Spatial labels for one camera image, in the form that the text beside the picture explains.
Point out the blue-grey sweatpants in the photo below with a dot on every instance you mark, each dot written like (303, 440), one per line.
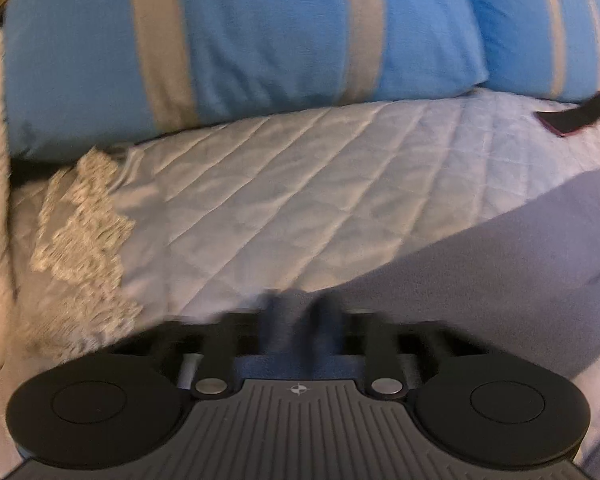
(527, 281)

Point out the blue striped pillow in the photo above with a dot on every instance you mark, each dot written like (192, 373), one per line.
(84, 74)
(549, 49)

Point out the black strap red edge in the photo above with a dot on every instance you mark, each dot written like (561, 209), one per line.
(572, 121)

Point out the right blue striped pillow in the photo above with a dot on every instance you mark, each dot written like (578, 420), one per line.
(549, 49)

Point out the quilted white bedspread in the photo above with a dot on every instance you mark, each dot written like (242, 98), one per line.
(315, 198)

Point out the left blue striped pillow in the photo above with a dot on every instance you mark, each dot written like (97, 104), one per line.
(84, 74)

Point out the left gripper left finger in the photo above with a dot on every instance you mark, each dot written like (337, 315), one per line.
(218, 356)

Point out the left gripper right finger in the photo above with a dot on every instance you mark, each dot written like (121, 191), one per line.
(360, 346)

